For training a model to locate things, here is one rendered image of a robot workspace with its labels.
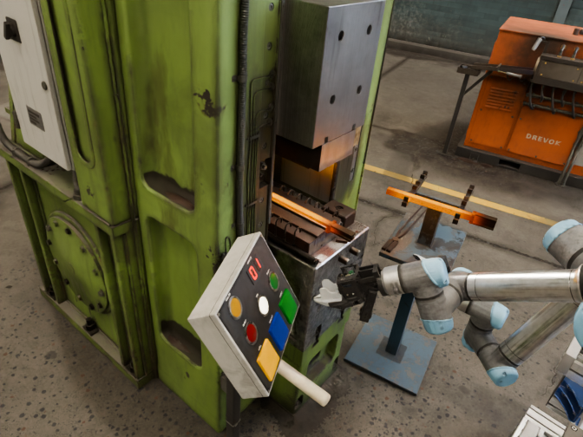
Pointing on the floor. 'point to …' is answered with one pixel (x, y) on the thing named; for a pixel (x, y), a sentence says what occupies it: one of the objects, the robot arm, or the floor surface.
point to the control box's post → (232, 410)
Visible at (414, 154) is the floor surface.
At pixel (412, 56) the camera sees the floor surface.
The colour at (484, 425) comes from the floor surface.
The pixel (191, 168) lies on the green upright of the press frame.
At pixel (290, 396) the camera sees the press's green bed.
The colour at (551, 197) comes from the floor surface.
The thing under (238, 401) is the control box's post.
